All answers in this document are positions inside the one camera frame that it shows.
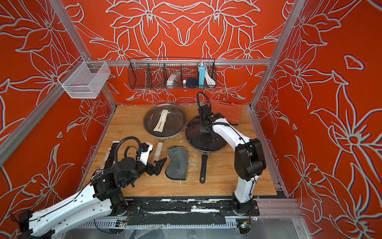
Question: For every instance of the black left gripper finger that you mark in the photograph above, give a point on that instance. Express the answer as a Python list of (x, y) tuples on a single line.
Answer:
[(156, 172), (159, 164)]

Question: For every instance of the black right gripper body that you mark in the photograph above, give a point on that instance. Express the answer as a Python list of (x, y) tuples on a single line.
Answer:
[(203, 123)]

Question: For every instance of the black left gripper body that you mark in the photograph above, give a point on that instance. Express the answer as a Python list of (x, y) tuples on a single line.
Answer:
[(141, 169)]

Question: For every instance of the grey cleaning cloth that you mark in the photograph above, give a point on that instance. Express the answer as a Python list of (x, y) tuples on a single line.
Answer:
[(177, 169)]

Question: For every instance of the glass lid with cream handle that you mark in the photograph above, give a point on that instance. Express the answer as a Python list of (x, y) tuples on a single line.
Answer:
[(165, 121)]

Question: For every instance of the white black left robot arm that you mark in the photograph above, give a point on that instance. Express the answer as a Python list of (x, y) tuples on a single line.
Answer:
[(102, 197)]

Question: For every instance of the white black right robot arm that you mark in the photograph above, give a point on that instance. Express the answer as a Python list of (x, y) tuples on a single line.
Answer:
[(249, 160)]

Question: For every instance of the black lidded frying pan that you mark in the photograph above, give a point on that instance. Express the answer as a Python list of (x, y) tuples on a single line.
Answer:
[(204, 140)]

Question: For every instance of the orange plastic tool case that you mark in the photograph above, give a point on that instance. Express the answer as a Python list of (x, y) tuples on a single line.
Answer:
[(231, 111)]

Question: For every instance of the dark blue round object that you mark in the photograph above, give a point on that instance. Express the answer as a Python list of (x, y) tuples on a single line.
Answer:
[(192, 83)]

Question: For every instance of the light blue box in basket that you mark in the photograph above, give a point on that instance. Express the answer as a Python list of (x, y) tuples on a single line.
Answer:
[(202, 72)]

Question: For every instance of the silver packet in basket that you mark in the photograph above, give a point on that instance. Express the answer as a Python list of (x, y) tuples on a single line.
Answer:
[(173, 80)]

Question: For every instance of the brown pan with cream handle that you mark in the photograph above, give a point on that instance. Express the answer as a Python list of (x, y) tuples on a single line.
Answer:
[(158, 151)]

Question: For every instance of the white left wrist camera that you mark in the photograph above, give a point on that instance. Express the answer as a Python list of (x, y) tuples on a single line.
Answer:
[(146, 150)]

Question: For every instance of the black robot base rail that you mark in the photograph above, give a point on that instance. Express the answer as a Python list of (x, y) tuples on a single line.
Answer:
[(185, 211)]

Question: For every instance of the black wire wall basket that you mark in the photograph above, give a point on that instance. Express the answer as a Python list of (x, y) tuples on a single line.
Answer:
[(154, 73)]

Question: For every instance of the white wire mesh basket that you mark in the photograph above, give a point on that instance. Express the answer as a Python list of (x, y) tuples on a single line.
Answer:
[(84, 80)]

